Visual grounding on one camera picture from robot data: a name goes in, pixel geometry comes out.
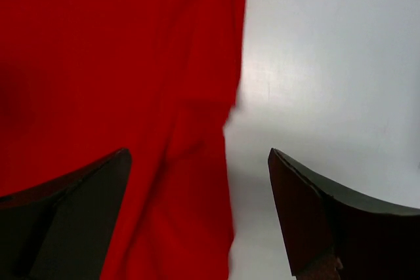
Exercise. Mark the red t-shirt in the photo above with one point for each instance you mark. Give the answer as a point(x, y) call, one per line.
point(81, 79)

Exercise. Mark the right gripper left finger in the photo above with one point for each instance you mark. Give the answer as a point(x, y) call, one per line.
point(61, 229)

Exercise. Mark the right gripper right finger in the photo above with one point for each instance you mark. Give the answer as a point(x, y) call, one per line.
point(333, 232)

